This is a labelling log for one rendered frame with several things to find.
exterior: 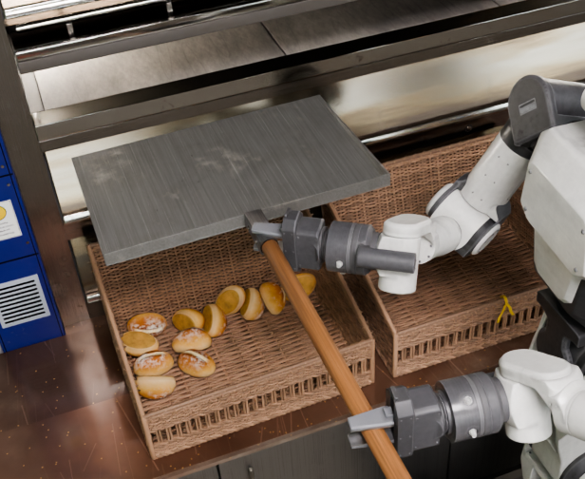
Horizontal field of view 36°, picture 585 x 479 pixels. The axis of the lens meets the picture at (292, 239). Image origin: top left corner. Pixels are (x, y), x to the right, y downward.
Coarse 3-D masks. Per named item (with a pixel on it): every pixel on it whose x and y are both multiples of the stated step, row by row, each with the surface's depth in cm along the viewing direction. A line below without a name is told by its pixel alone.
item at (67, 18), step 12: (144, 0) 176; (156, 0) 177; (168, 0) 178; (84, 12) 174; (96, 12) 174; (108, 12) 175; (168, 12) 179; (24, 24) 171; (36, 24) 171; (48, 24) 172; (60, 24) 173; (72, 36) 175
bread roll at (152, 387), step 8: (144, 376) 209; (152, 376) 208; (160, 376) 208; (168, 376) 209; (136, 384) 209; (144, 384) 208; (152, 384) 207; (160, 384) 207; (168, 384) 208; (144, 392) 208; (152, 392) 208; (160, 392) 208; (168, 392) 208
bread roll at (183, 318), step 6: (180, 312) 224; (186, 312) 223; (192, 312) 223; (198, 312) 224; (174, 318) 226; (180, 318) 224; (186, 318) 222; (192, 318) 222; (198, 318) 222; (204, 318) 224; (174, 324) 227; (180, 324) 225; (186, 324) 223; (192, 324) 222; (198, 324) 222; (180, 330) 226
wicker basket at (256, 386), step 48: (240, 240) 228; (192, 288) 228; (336, 288) 217; (240, 336) 225; (288, 336) 224; (336, 336) 223; (192, 384) 214; (240, 384) 195; (288, 384) 201; (144, 432) 193; (192, 432) 199
